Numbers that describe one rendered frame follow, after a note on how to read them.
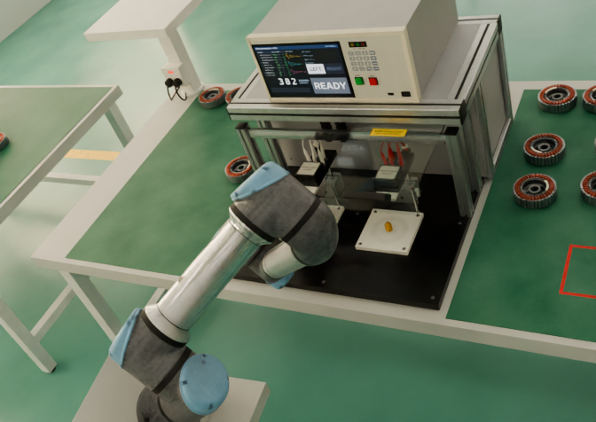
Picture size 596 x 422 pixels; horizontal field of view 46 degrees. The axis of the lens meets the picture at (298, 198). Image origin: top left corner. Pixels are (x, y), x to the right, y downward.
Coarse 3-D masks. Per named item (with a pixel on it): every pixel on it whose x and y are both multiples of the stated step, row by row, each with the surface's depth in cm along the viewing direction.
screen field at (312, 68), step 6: (312, 66) 180; (318, 66) 179; (324, 66) 178; (330, 66) 178; (336, 66) 177; (312, 72) 181; (318, 72) 180; (324, 72) 180; (330, 72) 179; (336, 72) 178; (342, 72) 177
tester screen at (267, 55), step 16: (256, 48) 183; (272, 48) 181; (288, 48) 179; (304, 48) 177; (320, 48) 175; (336, 48) 173; (272, 64) 185; (288, 64) 183; (304, 64) 180; (272, 80) 189; (304, 80) 184
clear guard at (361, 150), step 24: (360, 144) 177; (384, 144) 174; (408, 144) 171; (432, 144) 169; (336, 168) 172; (360, 168) 170; (384, 168) 167; (408, 168) 164; (336, 192) 170; (384, 192) 164; (408, 192) 161
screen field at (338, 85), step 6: (312, 78) 183; (318, 78) 182; (324, 78) 181; (330, 78) 180; (336, 78) 179; (342, 78) 179; (312, 84) 184; (318, 84) 183; (324, 84) 183; (330, 84) 182; (336, 84) 181; (342, 84) 180; (348, 84) 179; (318, 90) 185; (324, 90) 184; (330, 90) 183; (336, 90) 182; (342, 90) 181; (348, 90) 181
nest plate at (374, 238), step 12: (372, 216) 198; (384, 216) 196; (396, 216) 195; (408, 216) 194; (420, 216) 192; (372, 228) 194; (384, 228) 193; (396, 228) 192; (408, 228) 190; (360, 240) 192; (372, 240) 191; (384, 240) 190; (396, 240) 188; (408, 240) 187; (384, 252) 188; (396, 252) 186; (408, 252) 185
